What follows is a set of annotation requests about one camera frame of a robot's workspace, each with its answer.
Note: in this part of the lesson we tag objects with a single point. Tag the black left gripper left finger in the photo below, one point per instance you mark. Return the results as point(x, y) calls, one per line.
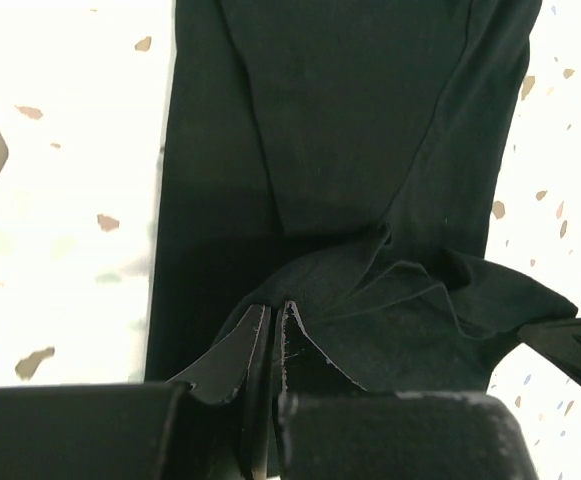
point(208, 422)

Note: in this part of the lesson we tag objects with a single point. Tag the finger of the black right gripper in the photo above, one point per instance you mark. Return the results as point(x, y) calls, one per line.
point(559, 342)

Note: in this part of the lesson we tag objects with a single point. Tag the black t-shirt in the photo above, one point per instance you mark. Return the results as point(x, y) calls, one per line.
point(343, 156)

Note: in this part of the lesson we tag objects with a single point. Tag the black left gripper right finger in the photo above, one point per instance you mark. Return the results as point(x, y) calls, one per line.
point(328, 427)

